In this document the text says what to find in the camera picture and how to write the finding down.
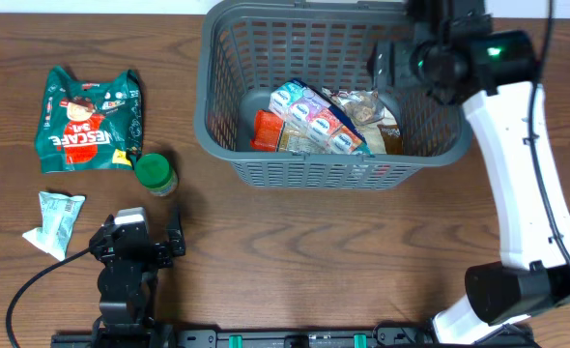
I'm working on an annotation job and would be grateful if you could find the brown white snack pouch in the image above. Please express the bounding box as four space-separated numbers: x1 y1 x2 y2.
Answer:
322 88 404 155

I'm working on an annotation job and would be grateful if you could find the Kleenex tissue multipack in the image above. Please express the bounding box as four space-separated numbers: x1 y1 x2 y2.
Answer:
268 79 372 155

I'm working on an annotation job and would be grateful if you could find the green Nescafe coffee bag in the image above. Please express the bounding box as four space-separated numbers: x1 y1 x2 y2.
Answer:
34 67 143 174

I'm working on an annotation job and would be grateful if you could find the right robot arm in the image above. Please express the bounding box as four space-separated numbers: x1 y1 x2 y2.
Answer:
368 0 570 347

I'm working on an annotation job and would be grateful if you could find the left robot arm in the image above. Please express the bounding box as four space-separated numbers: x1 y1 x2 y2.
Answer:
89 207 185 347

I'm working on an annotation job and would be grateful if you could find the green-lid Knorr seasoning jar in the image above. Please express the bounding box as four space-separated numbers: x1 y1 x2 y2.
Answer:
134 153 179 196

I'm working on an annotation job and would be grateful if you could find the pale green snack packet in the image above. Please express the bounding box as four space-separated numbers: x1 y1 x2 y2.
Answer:
22 191 86 261

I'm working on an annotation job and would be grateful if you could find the orange cracker package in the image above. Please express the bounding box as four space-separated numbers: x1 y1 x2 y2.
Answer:
249 108 332 156

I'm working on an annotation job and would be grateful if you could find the grey plastic basket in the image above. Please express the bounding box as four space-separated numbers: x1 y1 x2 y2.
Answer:
194 1 472 189

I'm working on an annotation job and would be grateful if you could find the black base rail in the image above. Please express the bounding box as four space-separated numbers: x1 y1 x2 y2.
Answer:
50 326 536 348

